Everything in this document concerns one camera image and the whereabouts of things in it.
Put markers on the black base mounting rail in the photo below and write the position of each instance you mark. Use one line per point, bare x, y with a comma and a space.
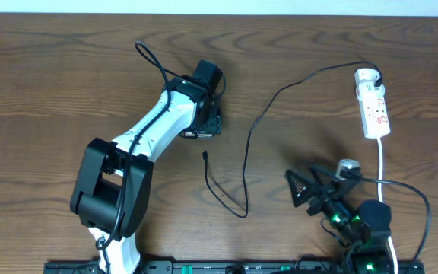
168, 267

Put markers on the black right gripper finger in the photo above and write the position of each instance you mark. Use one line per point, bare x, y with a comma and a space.
323, 170
302, 188

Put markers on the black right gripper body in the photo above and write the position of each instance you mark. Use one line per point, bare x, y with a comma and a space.
327, 195

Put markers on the white power strip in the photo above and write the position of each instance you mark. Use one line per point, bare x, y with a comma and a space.
374, 116

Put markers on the white USB charger adapter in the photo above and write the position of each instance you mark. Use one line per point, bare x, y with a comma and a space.
368, 74

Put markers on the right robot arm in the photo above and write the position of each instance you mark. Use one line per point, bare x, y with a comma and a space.
362, 231

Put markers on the Galaxy smartphone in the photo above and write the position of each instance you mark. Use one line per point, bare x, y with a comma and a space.
195, 135

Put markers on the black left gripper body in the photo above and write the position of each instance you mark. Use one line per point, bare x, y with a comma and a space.
212, 124

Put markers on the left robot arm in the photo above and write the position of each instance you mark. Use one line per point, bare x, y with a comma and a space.
113, 186

